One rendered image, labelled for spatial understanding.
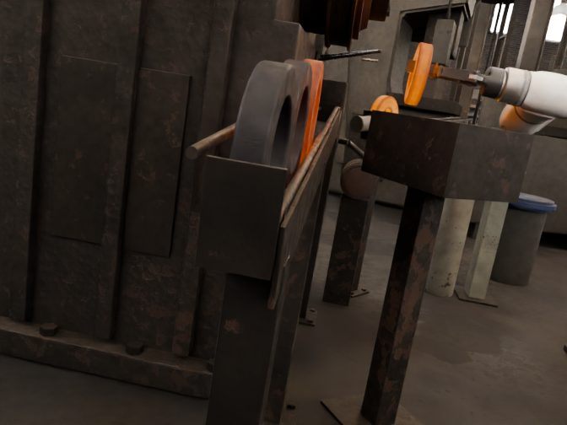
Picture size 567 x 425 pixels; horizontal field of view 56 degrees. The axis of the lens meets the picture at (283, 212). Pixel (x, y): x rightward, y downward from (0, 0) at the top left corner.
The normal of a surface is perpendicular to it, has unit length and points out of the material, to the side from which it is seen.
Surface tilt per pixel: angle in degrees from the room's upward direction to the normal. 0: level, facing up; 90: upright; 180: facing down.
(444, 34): 90
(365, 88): 90
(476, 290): 90
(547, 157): 90
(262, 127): 71
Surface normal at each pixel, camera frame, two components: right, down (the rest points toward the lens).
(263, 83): 0.02, -0.58
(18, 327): 0.15, -0.97
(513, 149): 0.45, 0.26
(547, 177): 0.12, 0.23
